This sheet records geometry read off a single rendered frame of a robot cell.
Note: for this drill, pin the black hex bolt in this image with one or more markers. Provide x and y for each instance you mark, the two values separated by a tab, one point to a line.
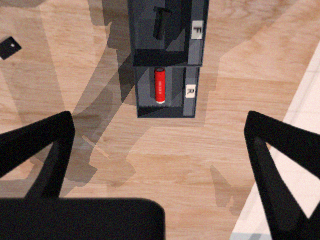
165	13

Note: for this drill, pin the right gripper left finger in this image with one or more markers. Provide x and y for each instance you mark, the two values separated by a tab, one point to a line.
19	145

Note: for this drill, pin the red aa battery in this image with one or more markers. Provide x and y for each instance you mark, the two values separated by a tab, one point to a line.
159	85

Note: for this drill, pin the black usb stick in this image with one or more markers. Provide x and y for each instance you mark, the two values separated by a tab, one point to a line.
8	48

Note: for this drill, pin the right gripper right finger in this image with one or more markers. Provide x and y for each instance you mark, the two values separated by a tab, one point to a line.
285	217

